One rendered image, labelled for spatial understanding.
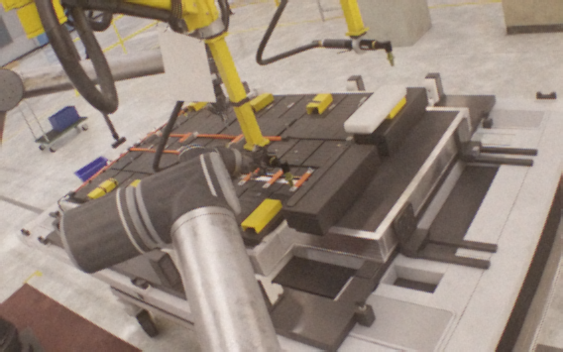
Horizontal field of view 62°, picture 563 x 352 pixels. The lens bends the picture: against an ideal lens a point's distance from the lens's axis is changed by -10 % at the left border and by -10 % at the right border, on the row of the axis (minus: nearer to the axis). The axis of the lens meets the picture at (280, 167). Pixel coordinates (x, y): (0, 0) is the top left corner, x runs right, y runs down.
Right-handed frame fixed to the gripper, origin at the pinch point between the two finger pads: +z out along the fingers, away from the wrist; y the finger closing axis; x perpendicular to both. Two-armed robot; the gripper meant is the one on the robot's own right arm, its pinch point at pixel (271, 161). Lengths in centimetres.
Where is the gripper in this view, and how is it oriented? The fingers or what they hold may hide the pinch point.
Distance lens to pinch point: 207.2
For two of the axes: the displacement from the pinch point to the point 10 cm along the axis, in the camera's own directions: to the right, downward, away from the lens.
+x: 5.8, 2.1, -7.9
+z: 8.1, -0.2, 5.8
